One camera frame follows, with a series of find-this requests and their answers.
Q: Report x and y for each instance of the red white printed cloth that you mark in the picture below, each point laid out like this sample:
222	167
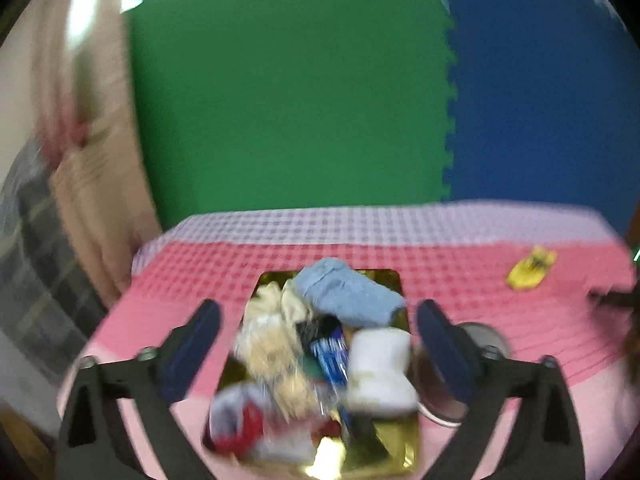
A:
245	423

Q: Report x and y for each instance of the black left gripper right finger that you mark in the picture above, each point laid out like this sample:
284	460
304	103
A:
544	442

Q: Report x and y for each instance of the white fluffy embroidered towel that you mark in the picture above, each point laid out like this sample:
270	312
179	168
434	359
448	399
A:
377	372

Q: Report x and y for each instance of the gold red metal tin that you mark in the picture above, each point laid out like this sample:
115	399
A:
365	448

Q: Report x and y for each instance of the pink purple checkered tablecloth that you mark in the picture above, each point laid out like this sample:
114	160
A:
458	254

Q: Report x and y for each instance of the yellow toy car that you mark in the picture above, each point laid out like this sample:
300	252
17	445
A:
529	272

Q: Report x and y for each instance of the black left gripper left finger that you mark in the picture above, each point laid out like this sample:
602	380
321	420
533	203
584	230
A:
93	442

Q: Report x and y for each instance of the bag of cotton swabs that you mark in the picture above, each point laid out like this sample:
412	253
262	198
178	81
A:
272	355

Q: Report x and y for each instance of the grey plaid blanket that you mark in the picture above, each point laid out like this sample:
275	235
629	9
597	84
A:
49	308

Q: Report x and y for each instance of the cream white sock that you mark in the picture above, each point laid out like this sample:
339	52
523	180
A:
272	300

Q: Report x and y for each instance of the beige floral curtain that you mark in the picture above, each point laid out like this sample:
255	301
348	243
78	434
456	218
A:
87	126

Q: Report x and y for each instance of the light blue cloth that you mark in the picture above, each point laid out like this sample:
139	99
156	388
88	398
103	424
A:
330	286

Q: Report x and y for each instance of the blue snack packet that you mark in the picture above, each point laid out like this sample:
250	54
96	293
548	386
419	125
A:
331	353

